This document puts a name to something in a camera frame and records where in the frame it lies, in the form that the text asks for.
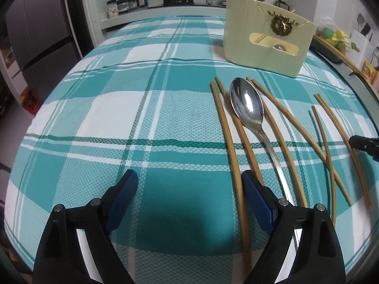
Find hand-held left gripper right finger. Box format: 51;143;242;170
241;170;347;284

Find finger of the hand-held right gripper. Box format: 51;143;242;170
349;135;379;162

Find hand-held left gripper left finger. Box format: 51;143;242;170
32;169;139;284

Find group of wooden chopsticks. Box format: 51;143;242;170
252;79;353;207

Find metal spoon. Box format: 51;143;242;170
229;77;299;249

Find cream utensil holder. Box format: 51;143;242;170
223;0;316;79

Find yellow packet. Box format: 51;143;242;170
361;61;378;83

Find teal plaid tablecloth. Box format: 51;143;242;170
3;15;379;275

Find wooden cutting board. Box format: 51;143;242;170
314;34;363;76

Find white box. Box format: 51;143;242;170
349;28;379;71

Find bag of colourful things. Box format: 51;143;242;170
315;18;353;51

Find black spatula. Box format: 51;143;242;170
357;13;372;37

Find grey refrigerator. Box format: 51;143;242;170
4;0;85;95

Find gas stove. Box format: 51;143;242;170
148;0;227;8

